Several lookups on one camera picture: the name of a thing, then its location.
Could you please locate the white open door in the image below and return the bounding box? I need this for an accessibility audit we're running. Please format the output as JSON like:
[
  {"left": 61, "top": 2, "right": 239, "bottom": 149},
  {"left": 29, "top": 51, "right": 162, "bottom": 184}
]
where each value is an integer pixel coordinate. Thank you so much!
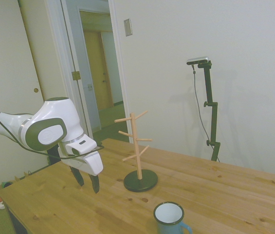
[{"left": 61, "top": 0, "right": 102, "bottom": 140}]

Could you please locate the wooden hallway door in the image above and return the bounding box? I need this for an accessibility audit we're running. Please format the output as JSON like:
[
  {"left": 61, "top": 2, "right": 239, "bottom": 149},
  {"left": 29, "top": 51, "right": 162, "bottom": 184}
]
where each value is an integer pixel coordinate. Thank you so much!
[{"left": 83, "top": 30, "right": 115, "bottom": 112}]

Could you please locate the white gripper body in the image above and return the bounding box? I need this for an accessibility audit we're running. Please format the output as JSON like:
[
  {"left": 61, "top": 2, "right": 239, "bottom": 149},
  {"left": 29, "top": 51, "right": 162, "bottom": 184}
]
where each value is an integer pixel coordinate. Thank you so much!
[{"left": 58, "top": 143, "right": 104, "bottom": 176}]

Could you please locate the black box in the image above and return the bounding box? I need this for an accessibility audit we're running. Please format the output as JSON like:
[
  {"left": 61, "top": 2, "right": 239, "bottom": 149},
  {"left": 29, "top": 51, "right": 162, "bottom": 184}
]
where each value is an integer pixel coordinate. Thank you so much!
[{"left": 47, "top": 146, "right": 61, "bottom": 167}]

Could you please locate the blue enamel mug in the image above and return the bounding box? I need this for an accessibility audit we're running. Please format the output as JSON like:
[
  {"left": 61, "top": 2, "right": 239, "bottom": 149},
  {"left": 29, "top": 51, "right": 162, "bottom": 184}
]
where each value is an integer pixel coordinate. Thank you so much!
[{"left": 153, "top": 201, "right": 193, "bottom": 234}]

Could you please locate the black camera stand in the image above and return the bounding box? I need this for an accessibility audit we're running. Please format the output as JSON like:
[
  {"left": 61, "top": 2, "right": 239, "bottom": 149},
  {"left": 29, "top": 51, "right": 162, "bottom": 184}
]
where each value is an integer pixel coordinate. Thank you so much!
[
  {"left": 192, "top": 64, "right": 221, "bottom": 162},
  {"left": 197, "top": 60, "right": 221, "bottom": 162}
]

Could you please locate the metal wall plate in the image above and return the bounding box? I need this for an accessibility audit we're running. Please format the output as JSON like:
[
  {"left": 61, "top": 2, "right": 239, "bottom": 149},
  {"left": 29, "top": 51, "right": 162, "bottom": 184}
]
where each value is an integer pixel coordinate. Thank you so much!
[{"left": 124, "top": 18, "right": 133, "bottom": 37}]

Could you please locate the silver exterior camera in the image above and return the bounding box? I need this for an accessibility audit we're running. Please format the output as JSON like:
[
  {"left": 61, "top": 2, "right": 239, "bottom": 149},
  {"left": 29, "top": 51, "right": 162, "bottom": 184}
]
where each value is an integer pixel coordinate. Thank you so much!
[{"left": 186, "top": 56, "right": 211, "bottom": 66}]

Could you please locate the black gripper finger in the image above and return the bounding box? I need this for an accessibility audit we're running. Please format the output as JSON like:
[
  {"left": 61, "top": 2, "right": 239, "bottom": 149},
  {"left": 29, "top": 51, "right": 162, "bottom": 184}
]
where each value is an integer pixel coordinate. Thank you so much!
[
  {"left": 88, "top": 173, "right": 101, "bottom": 195},
  {"left": 69, "top": 165, "right": 86, "bottom": 188}
]

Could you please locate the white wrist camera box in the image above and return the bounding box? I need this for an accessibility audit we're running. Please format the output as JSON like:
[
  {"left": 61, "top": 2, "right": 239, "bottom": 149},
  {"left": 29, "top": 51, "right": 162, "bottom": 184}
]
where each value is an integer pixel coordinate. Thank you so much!
[{"left": 65, "top": 137, "right": 98, "bottom": 156}]

